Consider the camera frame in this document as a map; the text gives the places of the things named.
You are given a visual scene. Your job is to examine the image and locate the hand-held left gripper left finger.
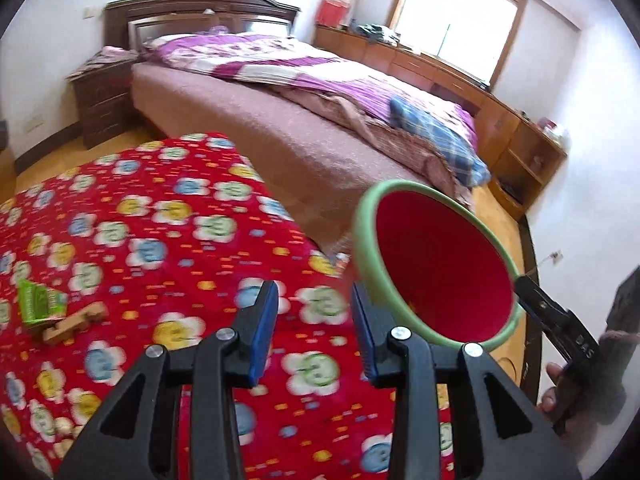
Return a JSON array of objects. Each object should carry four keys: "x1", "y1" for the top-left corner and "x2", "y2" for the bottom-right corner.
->
[{"x1": 57, "y1": 280, "x2": 280, "y2": 480}]

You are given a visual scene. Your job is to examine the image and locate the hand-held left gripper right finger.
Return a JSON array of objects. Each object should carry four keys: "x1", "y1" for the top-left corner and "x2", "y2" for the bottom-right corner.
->
[{"x1": 350, "y1": 282, "x2": 583, "y2": 480}]

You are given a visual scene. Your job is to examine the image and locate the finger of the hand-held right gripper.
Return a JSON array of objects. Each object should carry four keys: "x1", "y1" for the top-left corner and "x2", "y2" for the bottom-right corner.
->
[{"x1": 514, "y1": 275, "x2": 575, "y2": 336}]

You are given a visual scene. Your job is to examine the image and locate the green and red bowl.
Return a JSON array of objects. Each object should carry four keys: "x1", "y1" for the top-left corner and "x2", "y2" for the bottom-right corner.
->
[{"x1": 351, "y1": 180, "x2": 526, "y2": 353}]

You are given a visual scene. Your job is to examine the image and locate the person's right forearm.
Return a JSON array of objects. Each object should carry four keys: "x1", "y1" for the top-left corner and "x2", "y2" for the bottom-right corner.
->
[{"x1": 590, "y1": 330, "x2": 640, "y2": 428}]

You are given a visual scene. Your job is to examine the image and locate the person's right hand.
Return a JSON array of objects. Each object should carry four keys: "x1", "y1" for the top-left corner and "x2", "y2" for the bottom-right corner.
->
[{"x1": 537, "y1": 362, "x2": 568, "y2": 428}]

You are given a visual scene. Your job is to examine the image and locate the red floral blanket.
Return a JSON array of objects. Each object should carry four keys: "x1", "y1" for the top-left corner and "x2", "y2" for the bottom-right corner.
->
[{"x1": 0, "y1": 132, "x2": 453, "y2": 480}]

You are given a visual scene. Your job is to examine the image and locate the clear plastic jar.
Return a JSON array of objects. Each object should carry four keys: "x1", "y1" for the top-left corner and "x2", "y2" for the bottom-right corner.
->
[{"x1": 540, "y1": 117, "x2": 571, "y2": 152}]

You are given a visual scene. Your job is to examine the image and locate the low wooden cabinet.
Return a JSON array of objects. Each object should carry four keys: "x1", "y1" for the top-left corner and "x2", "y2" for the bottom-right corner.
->
[{"x1": 314, "y1": 25, "x2": 570, "y2": 221}]

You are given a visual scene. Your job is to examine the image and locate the light wooden block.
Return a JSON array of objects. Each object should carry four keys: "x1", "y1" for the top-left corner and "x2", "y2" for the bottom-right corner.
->
[{"x1": 41, "y1": 302, "x2": 108, "y2": 346}]

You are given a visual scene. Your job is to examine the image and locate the blue plaid cloth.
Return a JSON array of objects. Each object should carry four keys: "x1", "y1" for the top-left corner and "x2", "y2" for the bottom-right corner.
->
[{"x1": 389, "y1": 96, "x2": 492, "y2": 186}]

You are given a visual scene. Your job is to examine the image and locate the bed with purple quilt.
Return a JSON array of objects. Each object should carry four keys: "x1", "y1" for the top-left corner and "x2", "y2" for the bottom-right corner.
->
[{"x1": 131, "y1": 35, "x2": 493, "y2": 256}]

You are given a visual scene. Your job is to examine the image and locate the cluster of walnuts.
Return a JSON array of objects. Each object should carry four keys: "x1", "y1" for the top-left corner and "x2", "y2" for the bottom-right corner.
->
[{"x1": 50, "y1": 416, "x2": 86, "y2": 461}]

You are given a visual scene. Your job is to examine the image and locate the green snack packet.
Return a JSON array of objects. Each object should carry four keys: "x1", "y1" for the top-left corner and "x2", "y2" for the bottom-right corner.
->
[{"x1": 17, "y1": 279, "x2": 68, "y2": 328}]

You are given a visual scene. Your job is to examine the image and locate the purple patterned quilt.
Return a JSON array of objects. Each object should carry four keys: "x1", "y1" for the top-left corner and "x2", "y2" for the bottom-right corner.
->
[{"x1": 142, "y1": 32, "x2": 478, "y2": 161}]

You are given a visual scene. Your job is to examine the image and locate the dark wooden nightstand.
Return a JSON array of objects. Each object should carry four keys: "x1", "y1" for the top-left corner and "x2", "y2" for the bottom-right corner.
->
[{"x1": 67, "y1": 57, "x2": 138, "y2": 151}]

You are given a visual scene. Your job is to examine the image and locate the dark clothes pile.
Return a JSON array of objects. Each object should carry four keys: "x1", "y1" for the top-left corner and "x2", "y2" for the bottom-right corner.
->
[{"x1": 355, "y1": 22, "x2": 402, "y2": 47}]

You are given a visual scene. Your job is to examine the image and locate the wooden framed window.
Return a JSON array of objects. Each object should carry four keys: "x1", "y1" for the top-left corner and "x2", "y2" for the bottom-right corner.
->
[{"x1": 387, "y1": 0, "x2": 528, "y2": 93}]

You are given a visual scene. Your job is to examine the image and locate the pink folded clothes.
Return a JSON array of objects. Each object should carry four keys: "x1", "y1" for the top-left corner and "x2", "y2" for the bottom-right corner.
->
[{"x1": 67, "y1": 45, "x2": 138, "y2": 79}]

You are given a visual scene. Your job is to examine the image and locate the dark wooden headboard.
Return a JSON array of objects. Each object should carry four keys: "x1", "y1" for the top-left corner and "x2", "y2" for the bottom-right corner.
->
[{"x1": 104, "y1": 0, "x2": 302, "y2": 56}]

